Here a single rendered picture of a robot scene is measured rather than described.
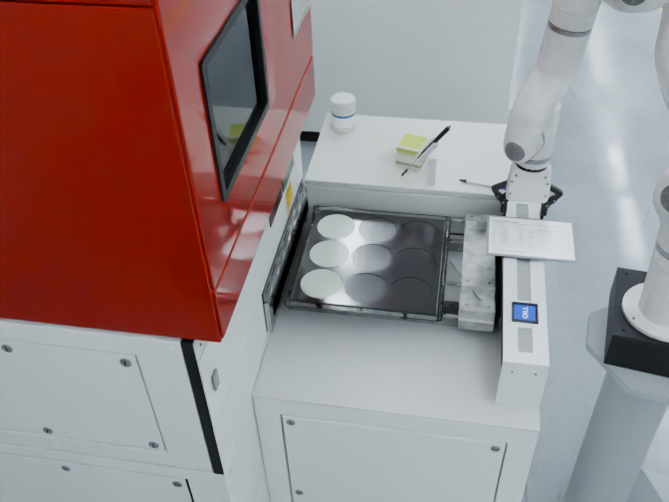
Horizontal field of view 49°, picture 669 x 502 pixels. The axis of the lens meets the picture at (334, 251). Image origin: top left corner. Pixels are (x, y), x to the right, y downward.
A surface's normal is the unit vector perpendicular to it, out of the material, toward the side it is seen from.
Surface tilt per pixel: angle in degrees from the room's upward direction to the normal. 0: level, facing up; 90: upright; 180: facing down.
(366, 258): 0
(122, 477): 90
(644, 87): 0
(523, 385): 90
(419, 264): 0
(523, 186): 90
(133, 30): 90
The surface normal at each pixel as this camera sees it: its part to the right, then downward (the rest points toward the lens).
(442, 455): -0.17, 0.66
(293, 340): -0.04, -0.75
